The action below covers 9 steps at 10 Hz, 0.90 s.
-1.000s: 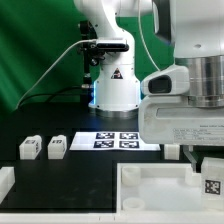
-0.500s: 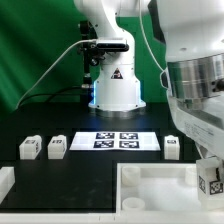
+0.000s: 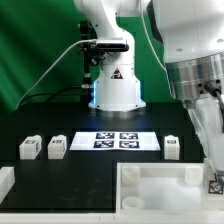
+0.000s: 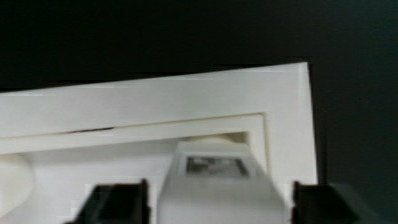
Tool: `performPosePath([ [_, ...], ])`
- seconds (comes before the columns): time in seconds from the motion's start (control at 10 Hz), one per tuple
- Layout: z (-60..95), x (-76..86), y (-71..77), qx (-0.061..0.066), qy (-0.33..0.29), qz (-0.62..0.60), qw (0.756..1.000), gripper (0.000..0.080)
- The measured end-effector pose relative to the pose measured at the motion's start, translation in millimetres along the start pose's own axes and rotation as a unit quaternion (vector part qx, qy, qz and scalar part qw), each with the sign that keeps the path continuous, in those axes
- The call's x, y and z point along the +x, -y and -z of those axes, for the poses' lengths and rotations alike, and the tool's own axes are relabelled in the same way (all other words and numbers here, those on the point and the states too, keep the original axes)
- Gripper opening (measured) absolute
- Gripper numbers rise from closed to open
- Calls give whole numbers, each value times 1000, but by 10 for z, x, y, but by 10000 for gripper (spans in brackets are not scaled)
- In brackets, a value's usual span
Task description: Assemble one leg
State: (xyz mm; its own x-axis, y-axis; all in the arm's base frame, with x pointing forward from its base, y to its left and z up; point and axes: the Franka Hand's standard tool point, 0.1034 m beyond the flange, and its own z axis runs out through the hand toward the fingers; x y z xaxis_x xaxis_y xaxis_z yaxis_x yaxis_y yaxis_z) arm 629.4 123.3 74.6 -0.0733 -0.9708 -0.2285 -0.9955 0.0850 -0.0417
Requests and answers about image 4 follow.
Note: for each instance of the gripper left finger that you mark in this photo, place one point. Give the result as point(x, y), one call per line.
point(115, 205)

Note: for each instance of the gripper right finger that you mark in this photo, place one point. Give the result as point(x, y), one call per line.
point(326, 204)

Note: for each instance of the white square tabletop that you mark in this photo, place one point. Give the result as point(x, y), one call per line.
point(90, 135)

